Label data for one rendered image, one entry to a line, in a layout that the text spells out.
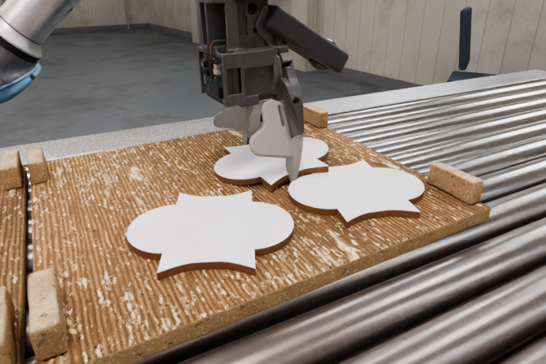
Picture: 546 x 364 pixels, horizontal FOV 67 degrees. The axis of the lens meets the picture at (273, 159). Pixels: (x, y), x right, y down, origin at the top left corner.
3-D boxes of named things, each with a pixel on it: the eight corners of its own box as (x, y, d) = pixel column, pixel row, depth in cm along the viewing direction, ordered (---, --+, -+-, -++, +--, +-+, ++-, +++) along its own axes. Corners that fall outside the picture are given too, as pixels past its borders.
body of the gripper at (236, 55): (201, 98, 47) (189, -16, 43) (266, 88, 51) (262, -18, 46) (227, 114, 41) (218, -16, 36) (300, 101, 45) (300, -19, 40)
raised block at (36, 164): (30, 166, 51) (25, 145, 50) (47, 163, 52) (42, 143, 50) (31, 186, 46) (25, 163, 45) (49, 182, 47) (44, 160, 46)
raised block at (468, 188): (424, 183, 47) (427, 162, 46) (435, 179, 47) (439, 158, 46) (470, 206, 42) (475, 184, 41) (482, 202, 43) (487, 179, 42)
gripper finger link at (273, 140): (254, 192, 44) (233, 109, 44) (301, 179, 46) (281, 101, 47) (266, 191, 41) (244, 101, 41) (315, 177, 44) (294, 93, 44)
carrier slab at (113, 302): (32, 175, 52) (29, 163, 52) (304, 124, 70) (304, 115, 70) (41, 401, 24) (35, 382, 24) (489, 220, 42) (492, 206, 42)
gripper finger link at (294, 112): (276, 141, 46) (257, 67, 46) (290, 139, 47) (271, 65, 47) (296, 134, 42) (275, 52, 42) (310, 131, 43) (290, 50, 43)
